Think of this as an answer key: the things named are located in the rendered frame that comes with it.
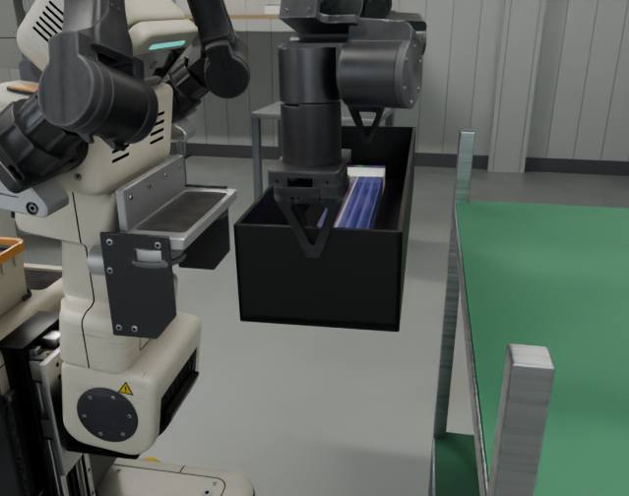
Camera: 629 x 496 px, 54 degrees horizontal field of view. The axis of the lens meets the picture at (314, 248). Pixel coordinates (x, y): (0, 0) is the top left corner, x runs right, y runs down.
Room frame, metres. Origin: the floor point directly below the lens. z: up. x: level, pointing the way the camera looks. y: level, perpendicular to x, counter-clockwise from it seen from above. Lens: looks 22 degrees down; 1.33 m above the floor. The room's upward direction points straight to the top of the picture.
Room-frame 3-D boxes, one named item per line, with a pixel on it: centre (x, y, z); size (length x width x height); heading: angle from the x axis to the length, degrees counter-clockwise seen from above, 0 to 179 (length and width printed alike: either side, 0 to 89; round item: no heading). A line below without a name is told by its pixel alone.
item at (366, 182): (0.86, -0.05, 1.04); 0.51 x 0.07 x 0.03; 170
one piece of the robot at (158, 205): (0.91, 0.23, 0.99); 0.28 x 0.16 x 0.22; 170
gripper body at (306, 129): (0.58, 0.00, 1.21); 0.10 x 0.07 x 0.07; 170
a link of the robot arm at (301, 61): (0.58, 0.00, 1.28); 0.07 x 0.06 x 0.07; 64
